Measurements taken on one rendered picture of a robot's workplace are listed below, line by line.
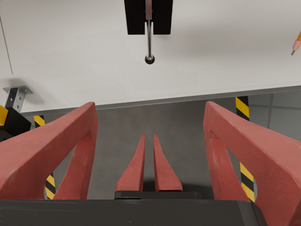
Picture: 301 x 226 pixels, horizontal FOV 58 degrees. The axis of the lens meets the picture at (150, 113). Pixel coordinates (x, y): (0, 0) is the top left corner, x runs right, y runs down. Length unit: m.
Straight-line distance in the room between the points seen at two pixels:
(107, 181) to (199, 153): 0.53
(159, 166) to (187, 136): 1.19
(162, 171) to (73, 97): 0.34
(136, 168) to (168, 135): 1.20
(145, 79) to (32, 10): 0.21
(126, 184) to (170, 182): 0.04
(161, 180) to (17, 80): 0.37
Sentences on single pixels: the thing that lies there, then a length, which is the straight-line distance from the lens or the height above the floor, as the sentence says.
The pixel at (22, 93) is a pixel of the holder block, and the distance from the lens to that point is 0.56.
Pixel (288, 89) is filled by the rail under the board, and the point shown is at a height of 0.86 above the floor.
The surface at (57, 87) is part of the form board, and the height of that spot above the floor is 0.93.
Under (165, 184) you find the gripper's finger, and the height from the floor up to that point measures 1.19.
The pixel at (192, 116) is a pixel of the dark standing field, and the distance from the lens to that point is 1.42.
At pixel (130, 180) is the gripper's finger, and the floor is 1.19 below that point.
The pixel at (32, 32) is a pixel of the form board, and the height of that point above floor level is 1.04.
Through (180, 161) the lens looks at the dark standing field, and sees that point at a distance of 1.48.
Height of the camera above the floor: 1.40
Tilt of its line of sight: 78 degrees down
